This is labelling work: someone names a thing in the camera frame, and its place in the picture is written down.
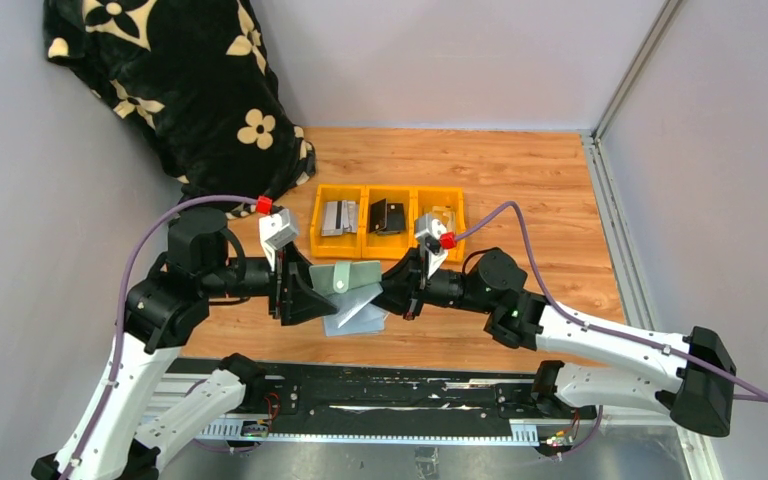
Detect middle yellow plastic bin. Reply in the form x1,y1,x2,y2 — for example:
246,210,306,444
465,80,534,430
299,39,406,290
361,185,414,260

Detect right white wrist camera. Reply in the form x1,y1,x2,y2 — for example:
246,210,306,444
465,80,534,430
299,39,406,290
414,213,448,279

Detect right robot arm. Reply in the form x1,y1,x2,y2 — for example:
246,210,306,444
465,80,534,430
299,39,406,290
373,248,736,438

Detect black floral blanket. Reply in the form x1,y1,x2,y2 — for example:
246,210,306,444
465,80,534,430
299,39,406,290
42,0,316,200

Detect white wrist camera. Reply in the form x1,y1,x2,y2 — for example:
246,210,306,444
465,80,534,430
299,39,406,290
414,213,448,279
258,208,299,270

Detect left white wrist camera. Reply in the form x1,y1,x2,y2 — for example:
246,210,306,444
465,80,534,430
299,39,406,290
258,208,299,270

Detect purple cable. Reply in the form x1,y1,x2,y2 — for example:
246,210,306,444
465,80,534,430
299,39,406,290
440,200,768,419
59,193,274,480

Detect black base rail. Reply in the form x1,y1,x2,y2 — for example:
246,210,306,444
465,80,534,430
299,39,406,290
136,358,672,450

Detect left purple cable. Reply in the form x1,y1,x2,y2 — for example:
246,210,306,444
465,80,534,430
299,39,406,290
59,193,274,480

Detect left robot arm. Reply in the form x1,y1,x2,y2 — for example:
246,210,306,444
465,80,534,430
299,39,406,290
31,196,335,479

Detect aluminium frame post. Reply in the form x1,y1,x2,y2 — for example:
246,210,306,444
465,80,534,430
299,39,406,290
591,0,685,143

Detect green card holder wallet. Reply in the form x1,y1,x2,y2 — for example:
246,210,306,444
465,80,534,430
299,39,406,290
310,260,389,337

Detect silver cards stack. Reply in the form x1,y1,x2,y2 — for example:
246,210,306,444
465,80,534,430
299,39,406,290
321,200,359,237

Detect left yellow plastic bin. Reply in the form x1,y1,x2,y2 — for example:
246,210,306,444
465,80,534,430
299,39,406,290
310,184,366,259

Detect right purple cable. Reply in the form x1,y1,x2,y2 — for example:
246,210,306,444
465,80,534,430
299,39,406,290
440,200,768,419

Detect black cards stack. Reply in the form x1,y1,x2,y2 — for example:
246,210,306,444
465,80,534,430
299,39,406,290
368,199,406,235

